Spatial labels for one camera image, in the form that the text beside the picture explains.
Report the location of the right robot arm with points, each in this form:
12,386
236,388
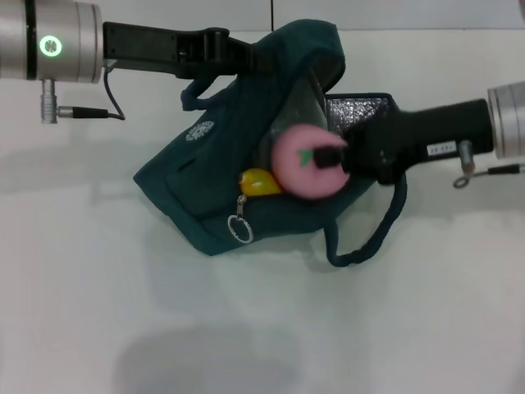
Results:
508,119

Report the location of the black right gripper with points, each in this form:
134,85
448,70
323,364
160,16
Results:
410,135

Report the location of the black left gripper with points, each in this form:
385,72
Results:
164,49

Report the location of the pink toy peach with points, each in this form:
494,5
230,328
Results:
303,176

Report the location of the yellow banana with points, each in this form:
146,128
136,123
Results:
260,182

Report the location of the dark teal fabric lunch bag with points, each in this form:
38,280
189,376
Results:
213,172

